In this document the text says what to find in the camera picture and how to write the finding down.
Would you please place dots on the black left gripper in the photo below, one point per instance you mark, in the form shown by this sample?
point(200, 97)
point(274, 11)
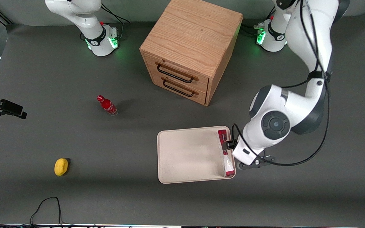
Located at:
point(229, 145)

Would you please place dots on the red cookie box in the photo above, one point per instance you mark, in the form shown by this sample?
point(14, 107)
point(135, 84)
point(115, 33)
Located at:
point(228, 164)

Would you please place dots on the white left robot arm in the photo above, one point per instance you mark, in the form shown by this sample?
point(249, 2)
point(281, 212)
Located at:
point(296, 104)

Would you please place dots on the cream rectangular tray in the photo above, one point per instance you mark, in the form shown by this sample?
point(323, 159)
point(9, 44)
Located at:
point(188, 155)

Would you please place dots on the yellow lemon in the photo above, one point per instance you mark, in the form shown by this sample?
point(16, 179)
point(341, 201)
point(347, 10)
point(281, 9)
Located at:
point(61, 167)

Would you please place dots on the red cola bottle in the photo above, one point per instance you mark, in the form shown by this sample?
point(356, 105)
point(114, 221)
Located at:
point(106, 104)

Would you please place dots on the wooden drawer front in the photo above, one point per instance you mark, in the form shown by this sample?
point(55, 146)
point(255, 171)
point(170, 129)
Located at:
point(157, 79)
point(152, 63)

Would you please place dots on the wooden drawer cabinet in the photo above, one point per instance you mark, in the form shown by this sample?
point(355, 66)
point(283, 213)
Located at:
point(195, 34)

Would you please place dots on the dark grey table mat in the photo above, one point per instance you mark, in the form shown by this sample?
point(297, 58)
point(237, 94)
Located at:
point(106, 190)

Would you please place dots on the black frame rail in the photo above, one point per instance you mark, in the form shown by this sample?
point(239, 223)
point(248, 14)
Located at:
point(0, 15)

